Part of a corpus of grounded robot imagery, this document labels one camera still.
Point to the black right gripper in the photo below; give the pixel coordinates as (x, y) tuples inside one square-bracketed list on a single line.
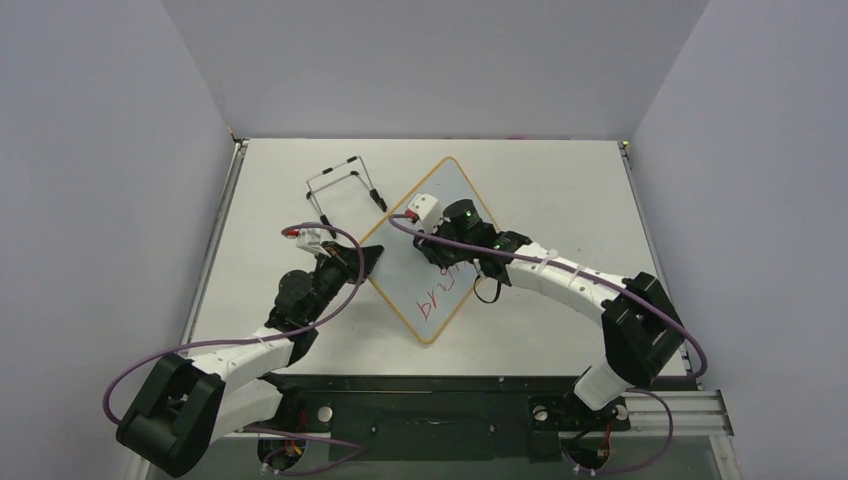
[(429, 249)]

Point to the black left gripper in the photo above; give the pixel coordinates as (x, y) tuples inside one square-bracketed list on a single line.
[(345, 260)]

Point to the yellow framed whiteboard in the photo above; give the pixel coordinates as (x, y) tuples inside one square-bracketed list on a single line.
[(423, 295)]

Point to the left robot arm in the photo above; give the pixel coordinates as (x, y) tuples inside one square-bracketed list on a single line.
[(186, 404)]

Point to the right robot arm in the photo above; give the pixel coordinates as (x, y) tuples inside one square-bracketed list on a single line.
[(640, 328)]

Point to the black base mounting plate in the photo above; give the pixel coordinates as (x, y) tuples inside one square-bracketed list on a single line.
[(453, 447)]

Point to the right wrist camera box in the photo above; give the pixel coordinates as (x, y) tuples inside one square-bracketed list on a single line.
[(425, 211)]

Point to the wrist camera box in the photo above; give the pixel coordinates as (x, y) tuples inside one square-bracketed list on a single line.
[(308, 239), (425, 211)]

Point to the black wire easel stand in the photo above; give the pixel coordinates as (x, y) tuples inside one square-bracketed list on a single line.
[(337, 183)]

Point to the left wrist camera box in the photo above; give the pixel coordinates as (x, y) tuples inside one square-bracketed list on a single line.
[(308, 239)]

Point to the aluminium frame rail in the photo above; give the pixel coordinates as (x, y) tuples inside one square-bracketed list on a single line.
[(662, 414)]

